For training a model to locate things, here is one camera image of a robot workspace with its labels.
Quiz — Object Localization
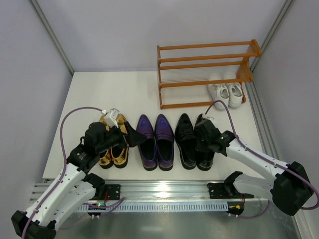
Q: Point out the left purple loafer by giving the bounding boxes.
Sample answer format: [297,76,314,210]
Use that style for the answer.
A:
[136,115,158,171]

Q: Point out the right gold loafer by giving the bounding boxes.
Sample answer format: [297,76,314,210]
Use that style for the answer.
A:
[111,114,129,168]

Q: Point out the right purple loafer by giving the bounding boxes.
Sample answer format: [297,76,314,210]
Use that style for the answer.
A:
[155,114,174,171]

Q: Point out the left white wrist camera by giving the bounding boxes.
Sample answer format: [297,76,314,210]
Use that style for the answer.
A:
[103,108,119,128]

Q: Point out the aluminium corner post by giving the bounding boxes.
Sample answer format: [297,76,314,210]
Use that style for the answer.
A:
[28,0,75,75]
[250,0,296,72]

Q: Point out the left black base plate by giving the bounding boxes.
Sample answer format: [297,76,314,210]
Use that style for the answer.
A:
[100,184,121,201]

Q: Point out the aluminium mounting rail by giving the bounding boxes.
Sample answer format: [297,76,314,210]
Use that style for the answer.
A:
[30,180,272,204]

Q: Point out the purple loafer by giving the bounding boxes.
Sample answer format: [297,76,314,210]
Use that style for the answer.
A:
[136,115,158,171]
[155,114,174,171]

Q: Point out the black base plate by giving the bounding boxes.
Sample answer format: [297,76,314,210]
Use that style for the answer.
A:
[207,182,255,199]
[100,184,121,201]

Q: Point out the black patent loafer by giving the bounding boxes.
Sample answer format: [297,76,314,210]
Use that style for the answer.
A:
[174,113,196,170]
[194,114,215,171]

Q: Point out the left aluminium corner post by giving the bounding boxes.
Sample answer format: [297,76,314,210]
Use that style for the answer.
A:
[28,0,75,75]

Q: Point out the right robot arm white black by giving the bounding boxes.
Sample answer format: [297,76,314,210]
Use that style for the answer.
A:
[195,119,315,216]

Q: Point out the slotted grey cable duct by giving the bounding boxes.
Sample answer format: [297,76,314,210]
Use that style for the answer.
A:
[75,200,228,213]

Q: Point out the white sneaker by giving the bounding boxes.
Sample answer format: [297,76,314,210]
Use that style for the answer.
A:
[225,82,243,108]
[207,83,229,110]

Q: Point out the orange wooden shoe shelf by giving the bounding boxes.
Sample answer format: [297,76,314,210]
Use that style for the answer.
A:
[157,39,262,109]

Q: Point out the gold loafer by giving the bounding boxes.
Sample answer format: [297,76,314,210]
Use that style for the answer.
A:
[99,115,114,169]
[111,114,129,168]

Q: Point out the left gold loafer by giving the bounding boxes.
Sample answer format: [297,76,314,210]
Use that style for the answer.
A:
[99,115,114,169]

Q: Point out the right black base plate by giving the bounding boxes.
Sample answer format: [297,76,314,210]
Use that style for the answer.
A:
[207,182,255,199]

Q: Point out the right aluminium corner post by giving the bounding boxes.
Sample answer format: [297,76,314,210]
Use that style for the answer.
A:
[250,0,296,72]

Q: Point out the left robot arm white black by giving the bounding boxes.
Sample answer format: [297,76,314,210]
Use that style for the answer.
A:
[11,122,147,239]

